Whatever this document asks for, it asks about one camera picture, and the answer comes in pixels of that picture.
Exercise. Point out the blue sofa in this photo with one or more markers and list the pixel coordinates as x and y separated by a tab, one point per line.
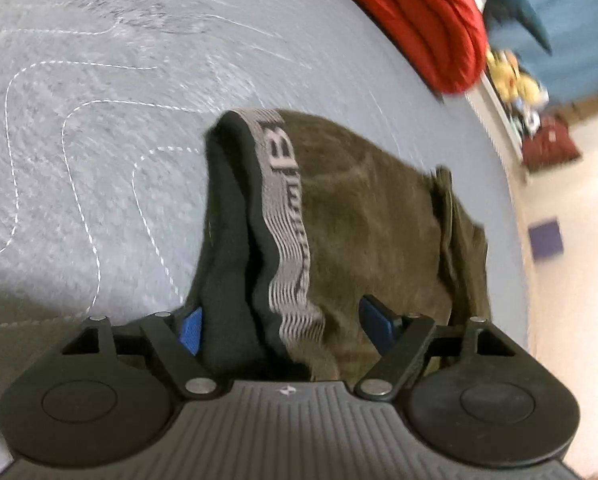
579	25

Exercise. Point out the red folded quilt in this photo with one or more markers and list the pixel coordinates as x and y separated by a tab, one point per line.
429	20

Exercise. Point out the teal cloth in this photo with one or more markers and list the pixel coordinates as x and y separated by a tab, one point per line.
524	7

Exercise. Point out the purple square pad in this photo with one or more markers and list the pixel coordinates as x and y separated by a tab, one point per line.
546	238

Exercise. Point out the grey quilted mattress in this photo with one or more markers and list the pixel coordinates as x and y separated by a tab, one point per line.
129	60

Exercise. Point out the yellow plush toy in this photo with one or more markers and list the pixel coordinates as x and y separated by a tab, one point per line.
516	80

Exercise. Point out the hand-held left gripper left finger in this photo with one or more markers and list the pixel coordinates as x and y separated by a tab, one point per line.
192	329

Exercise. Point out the dark red bag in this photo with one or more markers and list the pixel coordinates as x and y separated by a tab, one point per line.
549	142

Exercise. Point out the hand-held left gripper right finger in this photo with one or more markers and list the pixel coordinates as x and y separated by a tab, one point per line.
376	321

